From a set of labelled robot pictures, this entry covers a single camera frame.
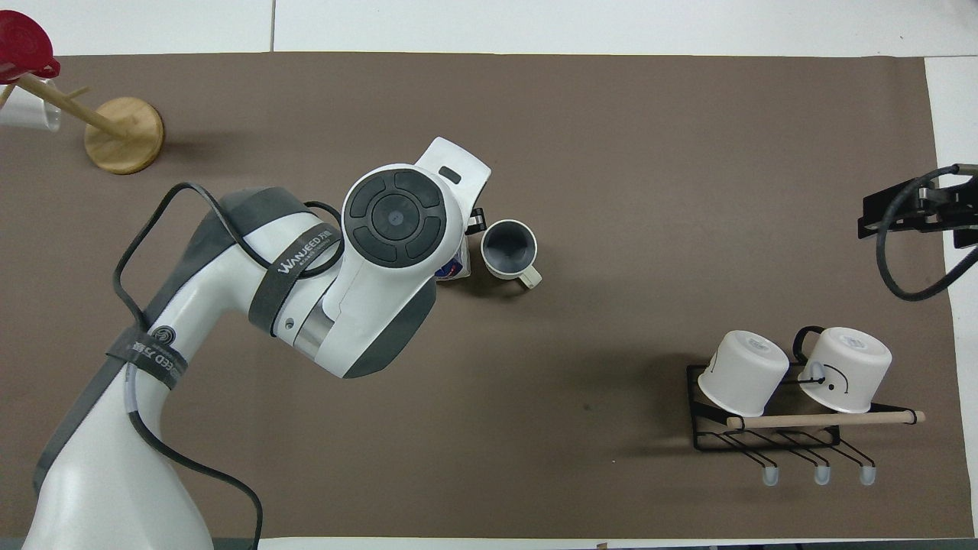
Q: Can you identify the milk carton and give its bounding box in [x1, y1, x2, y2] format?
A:
[435, 235, 471, 283]

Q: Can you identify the white cup black line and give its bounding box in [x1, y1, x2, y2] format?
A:
[697, 329, 791, 419]

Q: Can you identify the white cup face print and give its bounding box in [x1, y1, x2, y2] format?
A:
[792, 325, 893, 415]

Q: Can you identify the plain white cup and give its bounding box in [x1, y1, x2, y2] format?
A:
[0, 79, 63, 133]

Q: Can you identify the red cup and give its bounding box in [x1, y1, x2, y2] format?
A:
[0, 9, 61, 84]

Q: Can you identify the white mug grey inside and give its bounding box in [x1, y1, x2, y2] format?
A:
[480, 219, 544, 290]

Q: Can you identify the wooden mug tree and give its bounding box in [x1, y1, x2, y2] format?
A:
[0, 73, 166, 176]

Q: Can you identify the black cable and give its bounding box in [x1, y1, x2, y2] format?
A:
[876, 163, 978, 302]
[112, 182, 344, 550]

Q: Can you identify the black wire cup rack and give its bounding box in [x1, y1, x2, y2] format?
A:
[685, 363, 926, 487]

